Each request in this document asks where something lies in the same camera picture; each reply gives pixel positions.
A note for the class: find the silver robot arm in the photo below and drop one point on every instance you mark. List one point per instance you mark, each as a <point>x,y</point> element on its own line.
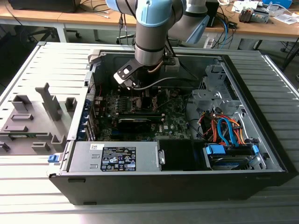
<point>151,35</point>

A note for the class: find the metal locking lever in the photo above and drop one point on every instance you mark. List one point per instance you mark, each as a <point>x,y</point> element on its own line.
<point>163,105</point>

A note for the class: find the CPU socket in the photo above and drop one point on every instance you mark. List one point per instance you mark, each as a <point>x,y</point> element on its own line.
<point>135,106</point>

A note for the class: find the copper CPU cooler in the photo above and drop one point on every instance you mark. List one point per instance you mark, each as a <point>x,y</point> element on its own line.
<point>246,15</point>

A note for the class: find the green RAM stick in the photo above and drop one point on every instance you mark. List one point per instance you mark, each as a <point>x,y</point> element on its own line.
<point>25,134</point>
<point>156,117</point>

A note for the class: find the green motherboard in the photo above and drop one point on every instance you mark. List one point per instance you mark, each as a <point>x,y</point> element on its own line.
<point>174,121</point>

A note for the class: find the black graphics card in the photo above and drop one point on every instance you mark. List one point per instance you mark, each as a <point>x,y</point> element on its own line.
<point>133,126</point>

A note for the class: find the silver disk bay cage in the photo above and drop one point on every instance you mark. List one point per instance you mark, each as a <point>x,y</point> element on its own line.
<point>206,95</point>

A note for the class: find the pale blue teach pendant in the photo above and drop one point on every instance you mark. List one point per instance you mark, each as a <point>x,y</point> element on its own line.
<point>198,28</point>

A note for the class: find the black plastic shroud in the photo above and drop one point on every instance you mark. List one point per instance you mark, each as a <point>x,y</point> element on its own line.
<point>175,154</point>

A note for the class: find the black speaker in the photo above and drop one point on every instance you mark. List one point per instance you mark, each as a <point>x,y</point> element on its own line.
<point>213,16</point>

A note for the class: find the hard disk blue carrier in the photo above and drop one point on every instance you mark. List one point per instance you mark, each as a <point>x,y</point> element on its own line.
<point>216,149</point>

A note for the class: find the grey power supply unit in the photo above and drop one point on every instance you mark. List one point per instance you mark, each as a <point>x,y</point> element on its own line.
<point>79,158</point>

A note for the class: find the black PC case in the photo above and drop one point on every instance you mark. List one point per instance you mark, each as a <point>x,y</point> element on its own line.
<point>163,186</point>

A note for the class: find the black office chair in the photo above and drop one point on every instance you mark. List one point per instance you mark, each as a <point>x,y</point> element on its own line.
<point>39,32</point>

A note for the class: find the grey parts rack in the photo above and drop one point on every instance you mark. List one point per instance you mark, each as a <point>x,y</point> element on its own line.
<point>37,123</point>

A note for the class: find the blue case latch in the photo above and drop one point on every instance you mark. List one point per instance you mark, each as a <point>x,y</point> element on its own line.
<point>52,159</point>

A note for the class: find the grey metal box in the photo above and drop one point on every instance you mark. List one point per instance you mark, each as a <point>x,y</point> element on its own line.
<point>261,16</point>

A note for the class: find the black computer box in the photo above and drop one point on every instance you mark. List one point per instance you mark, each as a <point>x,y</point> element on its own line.
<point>42,5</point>

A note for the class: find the white paper sheets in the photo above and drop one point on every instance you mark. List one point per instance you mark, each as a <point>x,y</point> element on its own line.
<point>285,18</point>

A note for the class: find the blue box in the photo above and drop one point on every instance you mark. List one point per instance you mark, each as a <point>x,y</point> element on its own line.
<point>278,2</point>

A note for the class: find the black camera bracket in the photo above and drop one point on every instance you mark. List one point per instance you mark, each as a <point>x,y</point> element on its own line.
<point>128,67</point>

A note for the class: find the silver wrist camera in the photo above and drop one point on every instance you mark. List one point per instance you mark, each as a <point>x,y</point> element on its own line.
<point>123,78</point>

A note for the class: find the grey wrist camera housing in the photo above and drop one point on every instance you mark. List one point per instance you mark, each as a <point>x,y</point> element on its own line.
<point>172,65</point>

